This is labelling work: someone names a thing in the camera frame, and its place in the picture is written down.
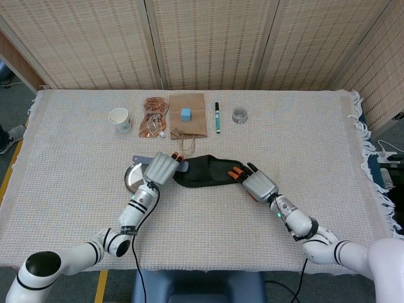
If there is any woven white tablecloth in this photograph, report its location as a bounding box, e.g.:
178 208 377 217
0 89 404 276

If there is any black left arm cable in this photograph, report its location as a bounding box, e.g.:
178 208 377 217
130 181 162 303

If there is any round steel plate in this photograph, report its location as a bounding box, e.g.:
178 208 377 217
124 162 151 194

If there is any white paper cup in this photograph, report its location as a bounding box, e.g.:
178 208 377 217
108 107 133 134

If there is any woven bamboo screen panel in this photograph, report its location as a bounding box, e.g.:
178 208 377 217
145 0 280 91
333 0 404 131
255 0 395 91
0 0 162 91

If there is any white power strip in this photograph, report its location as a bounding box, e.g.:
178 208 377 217
377 140 404 165

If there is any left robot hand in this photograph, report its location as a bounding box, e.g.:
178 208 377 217
143 151 185 186

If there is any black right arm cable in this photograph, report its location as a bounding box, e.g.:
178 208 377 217
264 201 309 303

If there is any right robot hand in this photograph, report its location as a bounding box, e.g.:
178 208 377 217
228 162 279 204

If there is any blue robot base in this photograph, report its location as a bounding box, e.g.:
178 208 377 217
131 270 266 303

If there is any clear round plastic jar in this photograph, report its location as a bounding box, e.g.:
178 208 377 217
232 107 249 124

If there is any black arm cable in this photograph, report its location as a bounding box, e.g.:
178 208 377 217
130 181 162 303
264 201 309 303

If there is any brown paper bag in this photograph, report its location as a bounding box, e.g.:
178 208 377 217
169 93 209 156

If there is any grey sneaker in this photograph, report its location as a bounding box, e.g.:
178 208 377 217
0 124 27 155

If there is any orange clear snack bag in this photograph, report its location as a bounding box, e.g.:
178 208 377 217
138 97 170 139

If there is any black slipper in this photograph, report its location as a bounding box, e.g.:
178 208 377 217
172 154 254 187

